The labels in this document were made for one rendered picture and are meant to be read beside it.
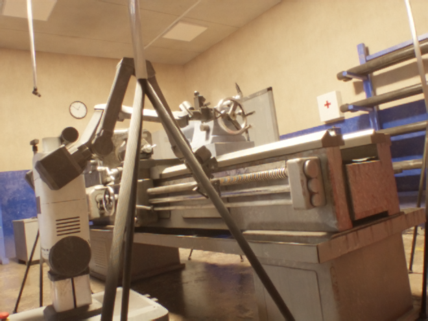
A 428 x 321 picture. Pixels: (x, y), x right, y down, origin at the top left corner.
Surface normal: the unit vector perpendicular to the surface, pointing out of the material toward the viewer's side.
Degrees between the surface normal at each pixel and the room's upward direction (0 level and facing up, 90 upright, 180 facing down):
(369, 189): 90
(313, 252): 90
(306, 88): 90
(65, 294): 90
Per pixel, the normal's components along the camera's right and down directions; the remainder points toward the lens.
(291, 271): -0.81, 0.06
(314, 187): 0.57, -0.15
